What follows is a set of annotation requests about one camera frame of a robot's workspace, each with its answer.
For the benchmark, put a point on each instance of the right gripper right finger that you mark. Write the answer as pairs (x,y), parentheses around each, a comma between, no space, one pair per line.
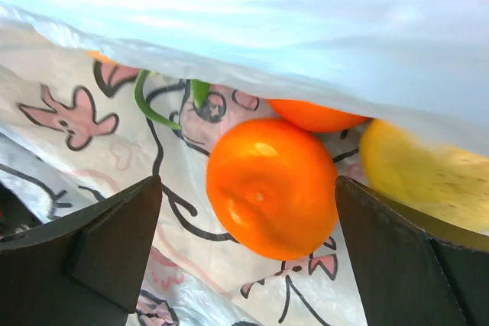
(411,268)

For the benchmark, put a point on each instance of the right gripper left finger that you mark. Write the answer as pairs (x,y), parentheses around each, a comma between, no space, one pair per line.
(85,268)

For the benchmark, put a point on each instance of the orange tangerine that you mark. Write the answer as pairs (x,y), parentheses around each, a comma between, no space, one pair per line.
(313,117)
(272,187)

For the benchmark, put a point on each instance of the blue plastic bag with fruit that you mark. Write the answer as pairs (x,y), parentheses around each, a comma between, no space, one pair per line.
(98,94)

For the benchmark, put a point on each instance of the yellow lemon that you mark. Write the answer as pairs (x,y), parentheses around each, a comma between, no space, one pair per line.
(445,182)

